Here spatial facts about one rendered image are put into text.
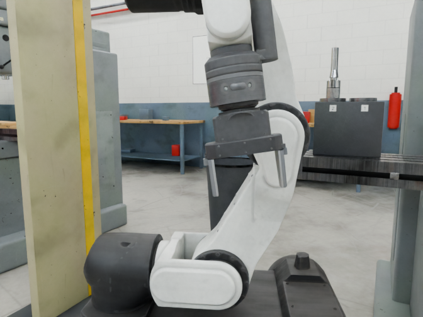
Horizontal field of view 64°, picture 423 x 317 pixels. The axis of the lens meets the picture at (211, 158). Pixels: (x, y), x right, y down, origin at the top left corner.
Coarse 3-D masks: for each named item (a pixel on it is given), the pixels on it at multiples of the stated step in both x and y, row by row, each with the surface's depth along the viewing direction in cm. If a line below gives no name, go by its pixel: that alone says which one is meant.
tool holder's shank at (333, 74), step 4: (332, 48) 118; (336, 48) 117; (332, 52) 118; (336, 52) 117; (332, 56) 118; (336, 56) 117; (332, 60) 118; (336, 60) 118; (332, 64) 118; (336, 64) 118; (332, 68) 118; (336, 68) 118; (332, 72) 118; (336, 72) 118; (332, 76) 118; (336, 76) 118
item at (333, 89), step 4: (328, 84) 119; (332, 84) 118; (336, 84) 118; (340, 84) 119; (328, 88) 119; (332, 88) 118; (336, 88) 118; (340, 88) 119; (328, 92) 119; (332, 92) 118; (336, 92) 118; (328, 96) 119; (332, 96) 118; (336, 96) 118
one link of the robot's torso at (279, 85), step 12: (276, 12) 66; (276, 24) 66; (276, 36) 67; (252, 48) 69; (276, 60) 69; (288, 60) 69; (264, 72) 70; (276, 72) 70; (288, 72) 69; (264, 84) 70; (276, 84) 70; (288, 84) 70; (276, 96) 70; (288, 96) 70; (264, 108) 69; (276, 108) 69; (288, 108) 69; (300, 108) 70; (300, 120) 69; (252, 156) 71
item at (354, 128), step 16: (320, 112) 117; (336, 112) 115; (352, 112) 114; (368, 112) 112; (320, 128) 118; (336, 128) 116; (352, 128) 115; (368, 128) 113; (320, 144) 118; (336, 144) 117; (352, 144) 115; (368, 144) 114
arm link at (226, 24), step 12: (204, 0) 46; (216, 0) 46; (228, 0) 46; (240, 0) 46; (204, 12) 46; (216, 12) 46; (228, 12) 46; (240, 12) 46; (216, 24) 46; (228, 24) 46; (240, 24) 46; (216, 36) 48; (228, 36) 46
